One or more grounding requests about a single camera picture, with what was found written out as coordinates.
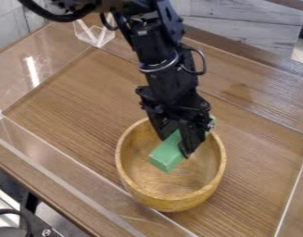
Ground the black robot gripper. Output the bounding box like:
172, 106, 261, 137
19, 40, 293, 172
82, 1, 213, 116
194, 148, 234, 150
137, 44, 214, 158

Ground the green rectangular block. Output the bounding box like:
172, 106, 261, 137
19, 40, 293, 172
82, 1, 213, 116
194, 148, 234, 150
148, 115, 218, 174

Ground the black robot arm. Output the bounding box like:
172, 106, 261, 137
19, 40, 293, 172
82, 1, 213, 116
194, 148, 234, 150
95, 0, 212, 156

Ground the brown wooden bowl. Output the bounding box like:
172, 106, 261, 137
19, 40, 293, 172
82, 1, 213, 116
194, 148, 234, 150
116, 118, 228, 212

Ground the clear acrylic tray wall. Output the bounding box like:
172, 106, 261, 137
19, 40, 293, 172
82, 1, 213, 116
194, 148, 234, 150
0, 114, 198, 237

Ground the clear acrylic corner bracket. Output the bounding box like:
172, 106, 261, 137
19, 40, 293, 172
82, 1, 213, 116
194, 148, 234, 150
74, 19, 116, 48

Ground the black metal table bracket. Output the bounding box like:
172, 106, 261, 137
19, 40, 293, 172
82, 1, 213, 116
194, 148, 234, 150
21, 193, 63, 237

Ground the black cable under table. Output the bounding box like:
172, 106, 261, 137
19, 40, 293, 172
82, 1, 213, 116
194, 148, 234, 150
0, 208, 35, 223

